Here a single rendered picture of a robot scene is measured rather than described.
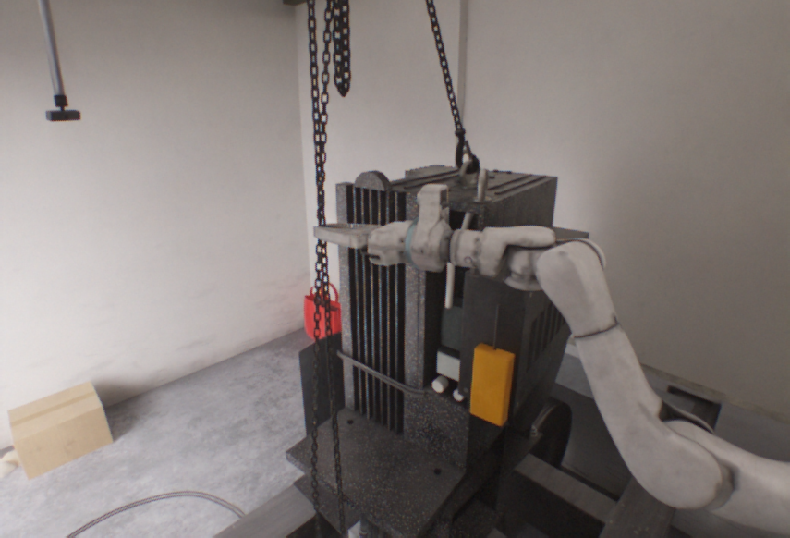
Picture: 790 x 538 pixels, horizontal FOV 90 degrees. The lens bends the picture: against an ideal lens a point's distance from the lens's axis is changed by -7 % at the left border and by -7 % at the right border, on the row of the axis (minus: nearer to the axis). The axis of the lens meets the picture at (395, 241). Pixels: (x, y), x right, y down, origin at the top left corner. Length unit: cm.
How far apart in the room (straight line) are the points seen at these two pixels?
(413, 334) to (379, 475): 38
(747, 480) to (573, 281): 29
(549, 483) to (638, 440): 101
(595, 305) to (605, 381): 10
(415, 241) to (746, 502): 51
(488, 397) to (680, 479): 42
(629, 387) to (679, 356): 156
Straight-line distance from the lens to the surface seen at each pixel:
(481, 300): 86
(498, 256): 61
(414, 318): 108
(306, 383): 151
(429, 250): 64
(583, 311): 58
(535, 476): 162
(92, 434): 298
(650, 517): 163
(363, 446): 131
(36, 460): 299
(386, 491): 120
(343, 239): 71
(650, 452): 62
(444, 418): 118
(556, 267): 58
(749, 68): 193
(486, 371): 89
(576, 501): 159
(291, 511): 150
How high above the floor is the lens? 180
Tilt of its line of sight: 18 degrees down
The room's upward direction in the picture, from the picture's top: straight up
